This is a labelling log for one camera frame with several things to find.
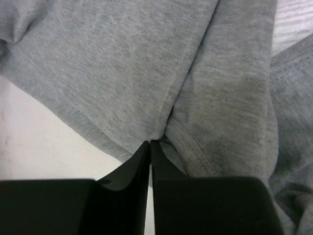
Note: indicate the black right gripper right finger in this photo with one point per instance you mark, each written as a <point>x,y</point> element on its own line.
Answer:
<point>184,205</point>

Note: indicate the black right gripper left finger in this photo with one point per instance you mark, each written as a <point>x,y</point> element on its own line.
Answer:
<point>113,205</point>

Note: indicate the grey tank top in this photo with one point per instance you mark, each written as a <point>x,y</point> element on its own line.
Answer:
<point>225,85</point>

